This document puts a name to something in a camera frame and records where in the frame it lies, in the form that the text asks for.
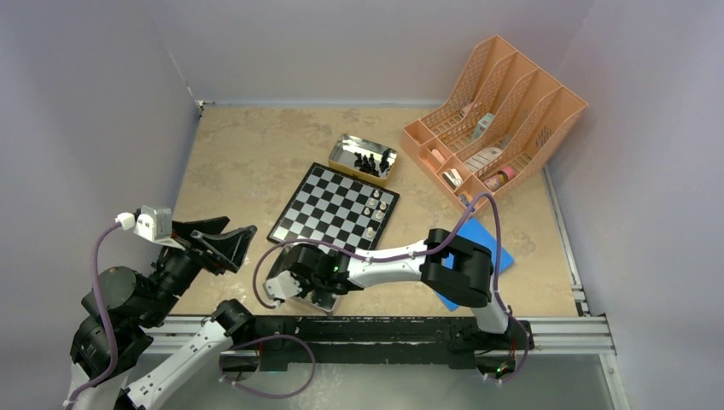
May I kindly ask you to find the black chess pieces pile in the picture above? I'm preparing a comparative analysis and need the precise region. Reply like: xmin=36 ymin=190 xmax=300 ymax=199
xmin=353 ymin=149 xmax=392 ymax=177

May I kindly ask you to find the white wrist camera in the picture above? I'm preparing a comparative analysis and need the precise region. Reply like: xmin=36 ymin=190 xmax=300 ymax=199
xmin=114 ymin=205 xmax=184 ymax=249
xmin=263 ymin=270 xmax=303 ymax=301

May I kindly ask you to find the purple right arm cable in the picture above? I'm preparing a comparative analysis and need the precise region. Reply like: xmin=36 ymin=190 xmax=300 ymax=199
xmin=251 ymin=192 xmax=533 ymax=384

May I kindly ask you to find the yellow metal tin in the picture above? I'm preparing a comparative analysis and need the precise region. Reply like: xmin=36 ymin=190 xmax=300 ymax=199
xmin=328 ymin=133 xmax=398 ymax=187

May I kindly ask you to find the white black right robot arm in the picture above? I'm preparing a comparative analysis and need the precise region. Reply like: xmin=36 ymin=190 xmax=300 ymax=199
xmin=264 ymin=229 xmax=513 ymax=348

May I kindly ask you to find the silver lilac metal tin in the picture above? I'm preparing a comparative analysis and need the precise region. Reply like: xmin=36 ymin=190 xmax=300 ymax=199
xmin=263 ymin=246 xmax=339 ymax=316

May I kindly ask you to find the pink desk file organizer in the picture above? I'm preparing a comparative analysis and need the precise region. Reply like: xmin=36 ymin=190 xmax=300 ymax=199
xmin=401 ymin=35 xmax=588 ymax=208

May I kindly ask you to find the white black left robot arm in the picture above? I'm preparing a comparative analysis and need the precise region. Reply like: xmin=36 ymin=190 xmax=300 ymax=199
xmin=62 ymin=209 xmax=257 ymax=409

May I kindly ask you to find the black white chess board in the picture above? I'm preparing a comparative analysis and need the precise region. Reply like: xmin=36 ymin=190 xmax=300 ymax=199
xmin=267 ymin=162 xmax=400 ymax=251

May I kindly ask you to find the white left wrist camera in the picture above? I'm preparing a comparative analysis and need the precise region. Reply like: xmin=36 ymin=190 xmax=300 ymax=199
xmin=114 ymin=205 xmax=184 ymax=249

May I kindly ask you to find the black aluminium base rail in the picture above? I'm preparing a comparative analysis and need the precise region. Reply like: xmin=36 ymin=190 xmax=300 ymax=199
xmin=102 ymin=313 xmax=629 ymax=410

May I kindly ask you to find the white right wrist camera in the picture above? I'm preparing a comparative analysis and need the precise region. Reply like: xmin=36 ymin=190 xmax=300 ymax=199
xmin=263 ymin=270 xmax=303 ymax=301

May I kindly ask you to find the blue mat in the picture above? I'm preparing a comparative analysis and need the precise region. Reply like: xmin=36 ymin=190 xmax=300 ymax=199
xmin=442 ymin=219 xmax=498 ymax=284

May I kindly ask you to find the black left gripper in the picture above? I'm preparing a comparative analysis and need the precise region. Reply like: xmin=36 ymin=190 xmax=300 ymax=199
xmin=141 ymin=214 xmax=255 ymax=325

